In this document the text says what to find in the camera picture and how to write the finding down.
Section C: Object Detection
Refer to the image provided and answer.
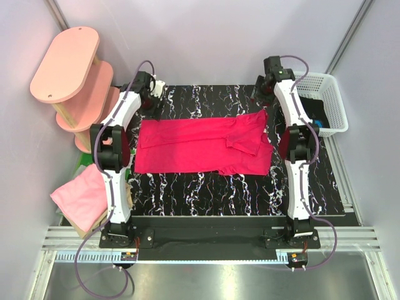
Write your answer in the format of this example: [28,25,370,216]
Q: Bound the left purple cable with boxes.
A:
[74,60,157,298]

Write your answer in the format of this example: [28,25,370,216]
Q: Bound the green folder with label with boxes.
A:
[72,149,136,180]

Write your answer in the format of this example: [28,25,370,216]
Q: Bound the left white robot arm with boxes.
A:
[89,71,166,248]

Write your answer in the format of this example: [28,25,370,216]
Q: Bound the aluminium rail frame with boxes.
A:
[28,137,396,299]

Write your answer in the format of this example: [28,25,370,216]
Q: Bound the white plastic basket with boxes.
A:
[296,72,349,138]

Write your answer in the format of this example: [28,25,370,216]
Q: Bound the folded pink t shirt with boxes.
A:
[51,164,108,239]

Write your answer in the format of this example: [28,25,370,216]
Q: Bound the black clothes in basket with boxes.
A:
[299,96,330,128]

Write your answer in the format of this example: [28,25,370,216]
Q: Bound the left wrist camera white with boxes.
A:
[150,80,166,98]

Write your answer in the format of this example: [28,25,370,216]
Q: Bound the blue white garment in basket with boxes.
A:
[312,119,324,128]

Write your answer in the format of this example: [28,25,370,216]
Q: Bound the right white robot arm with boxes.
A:
[251,56,319,249]

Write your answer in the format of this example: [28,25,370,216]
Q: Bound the pink three-tier shelf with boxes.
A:
[29,26,119,153]

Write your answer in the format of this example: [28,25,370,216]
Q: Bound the folded beige t shirt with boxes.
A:
[73,183,133,239]

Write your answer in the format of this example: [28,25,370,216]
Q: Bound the black marble pattern mat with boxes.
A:
[127,85,345,216]

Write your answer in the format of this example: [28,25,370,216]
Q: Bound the red t shirt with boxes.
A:
[134,110,273,176]

